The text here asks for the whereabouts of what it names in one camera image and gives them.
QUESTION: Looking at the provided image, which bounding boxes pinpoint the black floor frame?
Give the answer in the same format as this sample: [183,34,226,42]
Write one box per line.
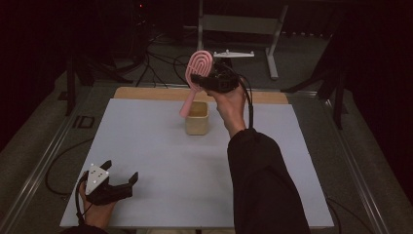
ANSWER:
[72,114,96,130]

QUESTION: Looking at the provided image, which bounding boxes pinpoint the aluminium floor rail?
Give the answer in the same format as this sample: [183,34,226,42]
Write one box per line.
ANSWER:
[0,87,96,234]
[319,97,391,234]

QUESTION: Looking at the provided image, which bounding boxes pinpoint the pink hairbrush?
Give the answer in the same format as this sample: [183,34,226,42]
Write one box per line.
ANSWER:
[178,50,214,119]

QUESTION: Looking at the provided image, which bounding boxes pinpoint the grey metal stand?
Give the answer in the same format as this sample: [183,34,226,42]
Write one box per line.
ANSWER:
[197,0,289,81]

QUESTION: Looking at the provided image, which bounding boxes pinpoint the black floor cable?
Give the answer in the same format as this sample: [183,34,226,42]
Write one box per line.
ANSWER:
[44,137,95,198]

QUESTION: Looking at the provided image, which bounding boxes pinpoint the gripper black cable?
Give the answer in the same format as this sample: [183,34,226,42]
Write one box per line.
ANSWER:
[221,63,255,130]
[74,173,91,227]

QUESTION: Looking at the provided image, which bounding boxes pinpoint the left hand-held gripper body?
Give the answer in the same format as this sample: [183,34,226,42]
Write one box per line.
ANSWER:
[84,163,134,207]

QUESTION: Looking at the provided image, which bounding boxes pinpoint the white table cover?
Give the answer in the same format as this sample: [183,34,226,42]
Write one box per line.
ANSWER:
[59,97,335,228]

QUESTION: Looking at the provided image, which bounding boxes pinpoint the beige storage box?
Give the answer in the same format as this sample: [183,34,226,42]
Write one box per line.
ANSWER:
[184,100,209,137]

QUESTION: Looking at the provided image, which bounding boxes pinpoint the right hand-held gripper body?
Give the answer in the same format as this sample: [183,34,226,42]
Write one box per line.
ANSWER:
[207,49,256,94]

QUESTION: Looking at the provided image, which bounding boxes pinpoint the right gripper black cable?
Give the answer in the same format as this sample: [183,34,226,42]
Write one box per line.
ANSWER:
[221,63,255,130]

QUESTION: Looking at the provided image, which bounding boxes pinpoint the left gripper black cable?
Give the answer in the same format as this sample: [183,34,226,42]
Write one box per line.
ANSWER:
[74,173,91,227]

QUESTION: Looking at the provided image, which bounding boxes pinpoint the black floor cables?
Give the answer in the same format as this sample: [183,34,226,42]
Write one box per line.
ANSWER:
[134,30,198,90]

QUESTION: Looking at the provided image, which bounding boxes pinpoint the person's left hand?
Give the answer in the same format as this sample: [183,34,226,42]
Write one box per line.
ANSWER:
[78,181,119,230]

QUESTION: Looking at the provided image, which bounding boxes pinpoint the person's right hand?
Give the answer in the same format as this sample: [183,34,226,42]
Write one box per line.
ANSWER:
[205,76,249,139]

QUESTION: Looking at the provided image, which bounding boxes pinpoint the black stand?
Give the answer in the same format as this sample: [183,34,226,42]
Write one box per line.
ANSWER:
[281,28,350,131]

